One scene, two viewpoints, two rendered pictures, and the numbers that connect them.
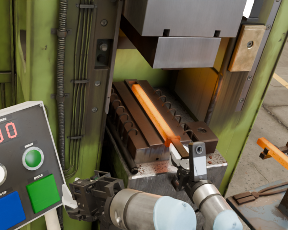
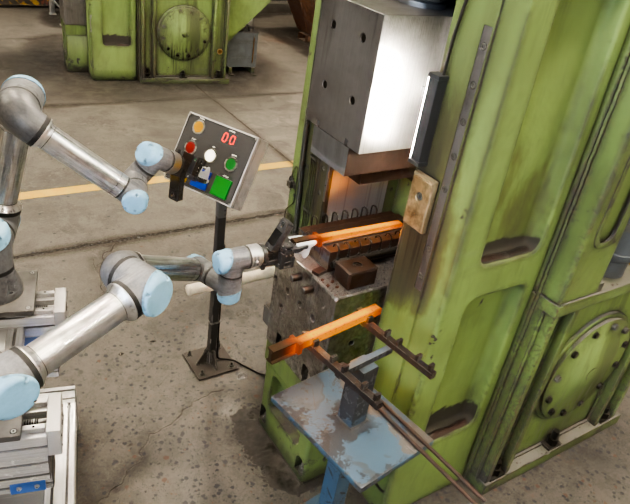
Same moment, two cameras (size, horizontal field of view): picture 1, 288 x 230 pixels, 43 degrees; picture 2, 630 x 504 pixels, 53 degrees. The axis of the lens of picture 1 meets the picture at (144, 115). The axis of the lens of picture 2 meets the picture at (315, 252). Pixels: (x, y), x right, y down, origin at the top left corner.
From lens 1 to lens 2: 208 cm
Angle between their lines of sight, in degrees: 66
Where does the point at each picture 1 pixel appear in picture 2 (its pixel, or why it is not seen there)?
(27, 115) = (245, 139)
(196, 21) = (333, 122)
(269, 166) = not seen: outside the picture
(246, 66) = (416, 224)
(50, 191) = (223, 189)
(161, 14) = (315, 105)
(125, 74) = not seen: hidden behind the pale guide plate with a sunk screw
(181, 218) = (144, 146)
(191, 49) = (330, 147)
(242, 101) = (423, 279)
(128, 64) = not seen: hidden behind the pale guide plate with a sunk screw
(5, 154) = (221, 150)
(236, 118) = (415, 300)
